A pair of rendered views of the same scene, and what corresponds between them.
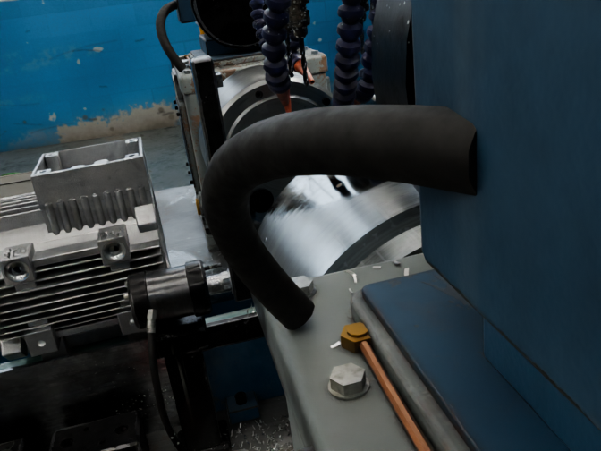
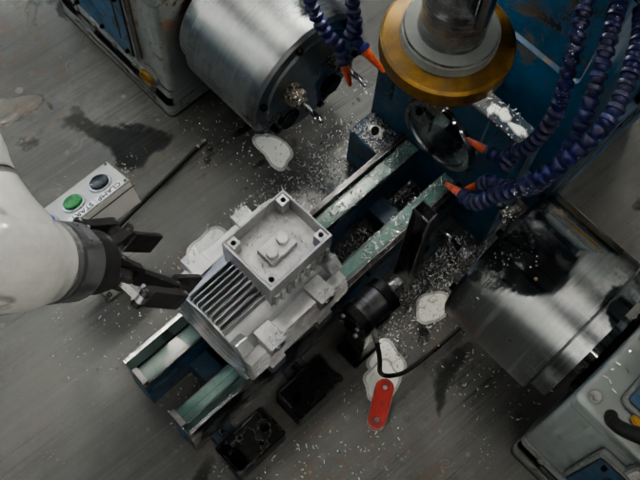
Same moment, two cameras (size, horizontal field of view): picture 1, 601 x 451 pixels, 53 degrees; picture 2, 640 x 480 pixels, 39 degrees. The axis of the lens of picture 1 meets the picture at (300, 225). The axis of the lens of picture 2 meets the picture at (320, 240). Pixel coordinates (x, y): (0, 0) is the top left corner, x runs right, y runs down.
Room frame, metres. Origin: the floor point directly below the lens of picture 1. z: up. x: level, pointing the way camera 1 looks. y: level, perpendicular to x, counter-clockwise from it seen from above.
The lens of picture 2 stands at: (0.26, 0.50, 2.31)
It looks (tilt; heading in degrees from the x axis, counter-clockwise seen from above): 67 degrees down; 322
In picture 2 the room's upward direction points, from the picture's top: 6 degrees clockwise
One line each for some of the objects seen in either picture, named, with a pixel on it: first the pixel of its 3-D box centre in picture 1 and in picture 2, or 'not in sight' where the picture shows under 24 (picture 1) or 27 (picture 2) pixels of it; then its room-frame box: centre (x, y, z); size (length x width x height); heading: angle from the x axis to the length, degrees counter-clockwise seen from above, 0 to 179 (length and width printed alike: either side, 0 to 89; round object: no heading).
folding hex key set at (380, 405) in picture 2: not in sight; (380, 404); (0.47, 0.17, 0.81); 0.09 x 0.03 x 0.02; 132
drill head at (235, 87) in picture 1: (268, 136); (250, 25); (1.09, 0.04, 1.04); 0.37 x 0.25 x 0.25; 11
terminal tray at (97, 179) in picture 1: (97, 183); (277, 249); (0.70, 0.23, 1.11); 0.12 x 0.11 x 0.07; 102
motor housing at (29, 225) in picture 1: (83, 261); (258, 290); (0.69, 0.27, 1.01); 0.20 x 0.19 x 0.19; 102
